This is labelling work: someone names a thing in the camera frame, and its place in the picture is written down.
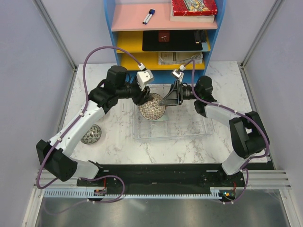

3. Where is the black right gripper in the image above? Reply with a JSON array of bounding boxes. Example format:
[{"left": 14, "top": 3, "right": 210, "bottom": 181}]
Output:
[{"left": 158, "top": 80, "right": 200, "bottom": 107}]

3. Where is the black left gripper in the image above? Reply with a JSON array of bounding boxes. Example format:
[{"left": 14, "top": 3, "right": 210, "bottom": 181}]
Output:
[{"left": 116, "top": 77, "right": 153, "bottom": 106}]

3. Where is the brown geometric patterned bowl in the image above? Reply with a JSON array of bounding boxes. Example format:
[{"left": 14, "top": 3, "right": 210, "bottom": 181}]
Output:
[{"left": 139, "top": 93, "right": 166, "bottom": 121}]

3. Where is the pale green bowl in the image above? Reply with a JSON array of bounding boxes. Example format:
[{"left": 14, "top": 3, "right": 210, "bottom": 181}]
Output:
[{"left": 155, "top": 114, "right": 169, "bottom": 122}]

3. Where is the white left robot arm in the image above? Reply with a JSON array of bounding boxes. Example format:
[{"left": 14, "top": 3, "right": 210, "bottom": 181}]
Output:
[{"left": 36, "top": 65, "right": 153, "bottom": 186}]

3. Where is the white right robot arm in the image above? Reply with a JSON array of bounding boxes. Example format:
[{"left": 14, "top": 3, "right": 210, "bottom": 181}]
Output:
[{"left": 159, "top": 76, "right": 269, "bottom": 186}]

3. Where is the folded newspaper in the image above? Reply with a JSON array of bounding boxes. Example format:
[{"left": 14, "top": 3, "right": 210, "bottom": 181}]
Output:
[{"left": 158, "top": 52, "right": 203, "bottom": 65}]

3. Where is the grey mosaic patterned bowl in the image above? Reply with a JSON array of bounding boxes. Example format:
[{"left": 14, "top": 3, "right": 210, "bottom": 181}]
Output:
[{"left": 80, "top": 124, "right": 102, "bottom": 145}]

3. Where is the blue and yellow shelf unit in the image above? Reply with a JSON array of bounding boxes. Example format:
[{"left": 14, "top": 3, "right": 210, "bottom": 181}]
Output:
[{"left": 103, "top": 0, "right": 226, "bottom": 84}]

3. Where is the black device on shelf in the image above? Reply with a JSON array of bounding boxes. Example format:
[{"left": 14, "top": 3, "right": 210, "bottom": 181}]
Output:
[{"left": 194, "top": 30, "right": 207, "bottom": 44}]

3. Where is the white thick book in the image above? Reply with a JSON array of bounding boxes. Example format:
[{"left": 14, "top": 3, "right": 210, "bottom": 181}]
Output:
[{"left": 170, "top": 10, "right": 215, "bottom": 23}]

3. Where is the blue capped marker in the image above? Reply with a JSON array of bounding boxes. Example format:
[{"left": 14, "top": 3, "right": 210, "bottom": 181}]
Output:
[{"left": 146, "top": 9, "right": 155, "bottom": 24}]

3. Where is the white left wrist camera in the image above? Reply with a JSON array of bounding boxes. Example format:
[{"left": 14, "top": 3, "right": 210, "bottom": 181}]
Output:
[{"left": 136, "top": 70, "right": 154, "bottom": 91}]

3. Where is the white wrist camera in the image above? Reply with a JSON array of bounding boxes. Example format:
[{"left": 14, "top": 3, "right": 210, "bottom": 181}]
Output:
[
  {"left": 136, "top": 70, "right": 154, "bottom": 91},
  {"left": 171, "top": 69, "right": 184, "bottom": 82}
]

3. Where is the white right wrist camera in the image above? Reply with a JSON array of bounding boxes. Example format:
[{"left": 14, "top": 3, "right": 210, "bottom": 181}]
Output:
[{"left": 171, "top": 69, "right": 184, "bottom": 82}]

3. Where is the white wire dish rack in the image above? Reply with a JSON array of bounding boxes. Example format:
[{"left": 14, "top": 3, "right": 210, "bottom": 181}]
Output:
[{"left": 133, "top": 100, "right": 214, "bottom": 141}]

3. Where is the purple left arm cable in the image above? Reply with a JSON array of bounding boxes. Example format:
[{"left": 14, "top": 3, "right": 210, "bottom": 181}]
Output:
[{"left": 36, "top": 46, "right": 145, "bottom": 215}]

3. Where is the aluminium frame post right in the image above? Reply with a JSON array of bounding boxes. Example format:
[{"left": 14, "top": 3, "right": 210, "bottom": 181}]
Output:
[{"left": 240, "top": 0, "right": 286, "bottom": 69}]

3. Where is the aluminium frame post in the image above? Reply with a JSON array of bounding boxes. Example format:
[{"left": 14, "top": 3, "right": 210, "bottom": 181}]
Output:
[
  {"left": 240, "top": 0, "right": 286, "bottom": 69},
  {"left": 33, "top": 0, "right": 78, "bottom": 71}
]

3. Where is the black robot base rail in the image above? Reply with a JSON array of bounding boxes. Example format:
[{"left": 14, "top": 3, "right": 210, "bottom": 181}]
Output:
[{"left": 77, "top": 162, "right": 274, "bottom": 204}]

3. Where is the light blue cable duct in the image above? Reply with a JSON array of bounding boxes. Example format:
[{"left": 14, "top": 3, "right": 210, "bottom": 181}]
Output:
[{"left": 44, "top": 188, "right": 222, "bottom": 199}]

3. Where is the aluminium frame post left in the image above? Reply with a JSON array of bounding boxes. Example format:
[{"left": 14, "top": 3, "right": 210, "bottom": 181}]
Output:
[{"left": 33, "top": 0, "right": 78, "bottom": 71}]

